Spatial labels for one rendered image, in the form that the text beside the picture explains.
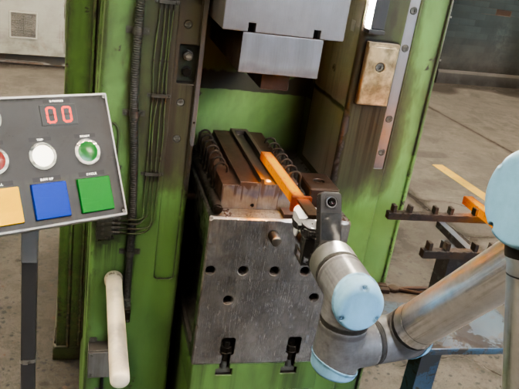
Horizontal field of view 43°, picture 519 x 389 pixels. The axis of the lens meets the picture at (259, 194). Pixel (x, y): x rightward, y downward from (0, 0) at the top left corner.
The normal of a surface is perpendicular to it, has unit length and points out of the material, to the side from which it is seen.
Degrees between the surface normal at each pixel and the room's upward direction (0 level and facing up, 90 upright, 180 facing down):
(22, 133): 60
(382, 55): 90
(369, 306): 86
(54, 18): 90
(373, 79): 90
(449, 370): 0
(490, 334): 0
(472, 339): 0
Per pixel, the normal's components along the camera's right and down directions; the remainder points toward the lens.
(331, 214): 0.25, -0.07
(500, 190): -0.89, -0.09
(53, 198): 0.60, -0.13
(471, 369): 0.15, -0.91
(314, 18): 0.22, 0.40
